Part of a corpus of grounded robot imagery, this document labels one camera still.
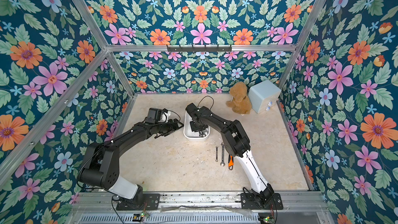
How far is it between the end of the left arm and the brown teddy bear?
1.35ft

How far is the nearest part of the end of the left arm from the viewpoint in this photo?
781 mm

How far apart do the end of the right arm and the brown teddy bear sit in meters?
0.31

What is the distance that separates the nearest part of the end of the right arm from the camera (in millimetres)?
749

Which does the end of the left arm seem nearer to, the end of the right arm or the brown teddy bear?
the end of the right arm

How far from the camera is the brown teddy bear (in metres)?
1.00
